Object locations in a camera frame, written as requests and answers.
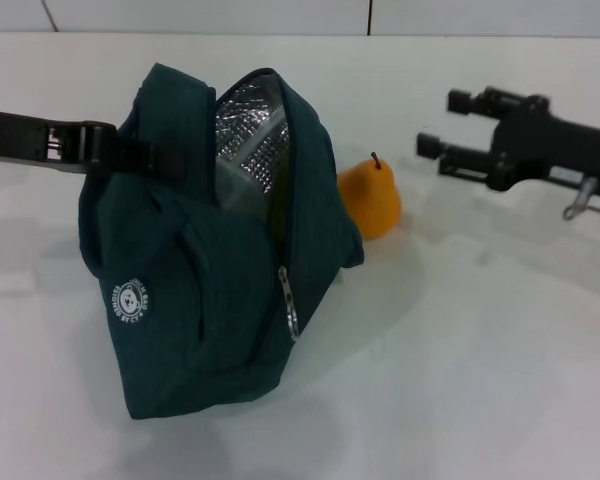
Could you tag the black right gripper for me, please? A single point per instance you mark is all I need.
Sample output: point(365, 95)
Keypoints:
point(540, 145)

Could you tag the teal fabric lunch bag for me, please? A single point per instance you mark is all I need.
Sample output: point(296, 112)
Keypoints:
point(205, 300)

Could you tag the orange yellow pear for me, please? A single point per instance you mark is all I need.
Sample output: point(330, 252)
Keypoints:
point(372, 200)

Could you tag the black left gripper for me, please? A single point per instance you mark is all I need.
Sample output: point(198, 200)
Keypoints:
point(20, 137)

